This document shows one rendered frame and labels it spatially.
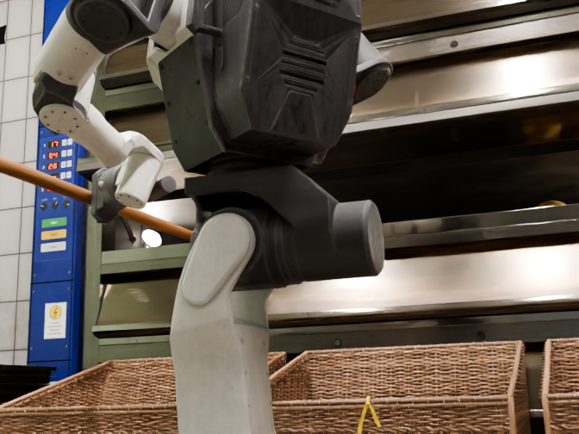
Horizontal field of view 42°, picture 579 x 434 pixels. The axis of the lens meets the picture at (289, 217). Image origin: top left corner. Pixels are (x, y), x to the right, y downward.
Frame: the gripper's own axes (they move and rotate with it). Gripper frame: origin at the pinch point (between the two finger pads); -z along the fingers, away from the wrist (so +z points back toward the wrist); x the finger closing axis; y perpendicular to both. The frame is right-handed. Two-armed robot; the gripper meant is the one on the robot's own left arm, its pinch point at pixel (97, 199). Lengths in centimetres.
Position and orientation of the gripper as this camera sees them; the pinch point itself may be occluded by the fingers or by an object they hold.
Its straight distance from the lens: 177.6
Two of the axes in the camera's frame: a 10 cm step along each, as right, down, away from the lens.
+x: 0.3, 9.8, -2.2
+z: 5.8, -2.0, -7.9
